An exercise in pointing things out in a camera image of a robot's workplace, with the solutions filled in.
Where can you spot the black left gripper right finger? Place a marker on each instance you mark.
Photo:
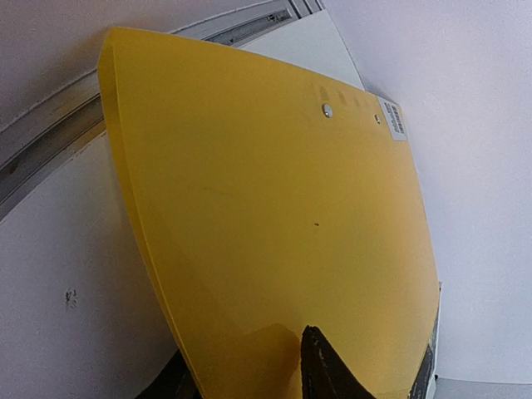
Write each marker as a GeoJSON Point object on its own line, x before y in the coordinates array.
{"type": "Point", "coordinates": [324, 374]}

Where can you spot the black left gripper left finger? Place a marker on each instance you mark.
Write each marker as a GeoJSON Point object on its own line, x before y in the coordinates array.
{"type": "Point", "coordinates": [174, 381]}

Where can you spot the yellow hardcover book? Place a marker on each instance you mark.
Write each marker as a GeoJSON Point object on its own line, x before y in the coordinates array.
{"type": "Point", "coordinates": [264, 198]}

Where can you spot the dark Three Days book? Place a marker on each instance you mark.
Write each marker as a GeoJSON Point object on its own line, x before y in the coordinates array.
{"type": "Point", "coordinates": [424, 387]}

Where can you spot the aluminium table edge rail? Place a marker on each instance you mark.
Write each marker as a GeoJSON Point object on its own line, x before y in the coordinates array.
{"type": "Point", "coordinates": [39, 140]}

